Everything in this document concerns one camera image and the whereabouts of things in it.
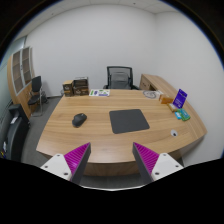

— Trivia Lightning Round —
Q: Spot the white green leaflet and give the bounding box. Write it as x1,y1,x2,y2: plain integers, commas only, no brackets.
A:
89,89,110,97

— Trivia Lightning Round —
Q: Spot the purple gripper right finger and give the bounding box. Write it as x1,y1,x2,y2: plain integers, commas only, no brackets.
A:
132,141,184,185

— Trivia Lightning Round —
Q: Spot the wooden bookshelf cabinet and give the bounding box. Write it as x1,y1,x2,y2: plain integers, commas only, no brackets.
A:
7,47,38,118

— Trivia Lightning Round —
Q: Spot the green packet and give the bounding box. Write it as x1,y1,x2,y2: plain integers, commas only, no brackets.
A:
178,108,190,121

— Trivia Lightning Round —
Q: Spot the black mesh office chair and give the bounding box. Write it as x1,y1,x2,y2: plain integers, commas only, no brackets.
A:
103,66,138,90

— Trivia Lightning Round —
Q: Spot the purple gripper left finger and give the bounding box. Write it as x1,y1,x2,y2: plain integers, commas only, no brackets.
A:
40,142,92,185

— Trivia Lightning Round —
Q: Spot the black visitor chair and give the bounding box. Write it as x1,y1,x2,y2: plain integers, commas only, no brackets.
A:
28,76,48,109

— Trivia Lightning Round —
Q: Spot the wooden side cabinet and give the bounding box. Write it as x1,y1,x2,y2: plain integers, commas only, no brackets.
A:
139,74,177,97

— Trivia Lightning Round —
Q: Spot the dark grey mouse pad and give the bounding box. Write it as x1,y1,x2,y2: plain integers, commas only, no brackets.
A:
109,109,150,134

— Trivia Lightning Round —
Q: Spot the blue small packet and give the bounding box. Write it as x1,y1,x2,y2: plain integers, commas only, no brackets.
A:
175,112,182,120

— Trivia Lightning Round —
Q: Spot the tan small box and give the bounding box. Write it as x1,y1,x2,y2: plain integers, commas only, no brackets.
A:
167,103,177,112

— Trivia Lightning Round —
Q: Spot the black chair at left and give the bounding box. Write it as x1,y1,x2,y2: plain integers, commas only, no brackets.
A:
0,104,30,162

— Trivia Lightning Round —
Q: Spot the desk cable grommet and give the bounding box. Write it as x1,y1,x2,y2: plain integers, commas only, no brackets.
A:
171,130,178,137

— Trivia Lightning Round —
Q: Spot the orange brown box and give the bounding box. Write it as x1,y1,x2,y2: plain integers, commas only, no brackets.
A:
159,94,173,104

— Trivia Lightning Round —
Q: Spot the large dark cardboard box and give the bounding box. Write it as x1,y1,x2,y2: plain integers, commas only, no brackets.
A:
73,77,89,96

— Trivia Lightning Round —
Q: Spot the black computer mouse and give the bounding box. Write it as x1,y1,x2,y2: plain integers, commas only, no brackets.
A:
72,113,87,127

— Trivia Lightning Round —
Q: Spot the purple standing sign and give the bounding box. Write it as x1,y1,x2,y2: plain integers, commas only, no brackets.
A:
173,89,187,109

